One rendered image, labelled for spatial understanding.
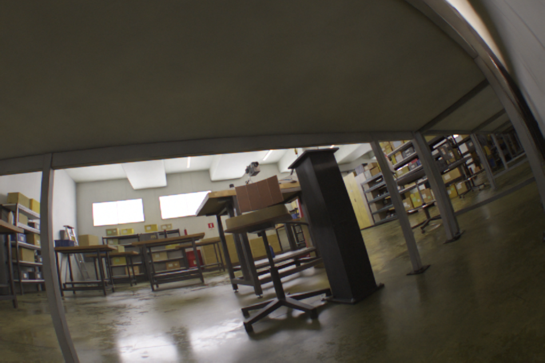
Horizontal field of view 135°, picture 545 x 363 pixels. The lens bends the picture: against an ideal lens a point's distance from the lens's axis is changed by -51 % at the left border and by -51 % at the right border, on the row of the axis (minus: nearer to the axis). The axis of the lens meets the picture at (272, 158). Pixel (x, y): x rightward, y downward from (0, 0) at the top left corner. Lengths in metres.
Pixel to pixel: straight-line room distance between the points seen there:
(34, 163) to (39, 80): 0.44
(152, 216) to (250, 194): 8.32
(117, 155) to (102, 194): 9.65
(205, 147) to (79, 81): 0.53
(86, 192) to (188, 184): 4.63
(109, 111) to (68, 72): 0.20
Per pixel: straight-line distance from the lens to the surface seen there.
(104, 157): 0.94
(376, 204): 7.50
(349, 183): 8.06
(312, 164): 1.26
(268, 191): 1.69
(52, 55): 0.64
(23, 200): 6.38
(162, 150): 0.91
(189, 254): 9.00
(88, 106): 0.76
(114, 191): 10.43
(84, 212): 10.65
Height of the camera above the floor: 0.42
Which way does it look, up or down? 21 degrees up
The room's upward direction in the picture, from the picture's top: 16 degrees counter-clockwise
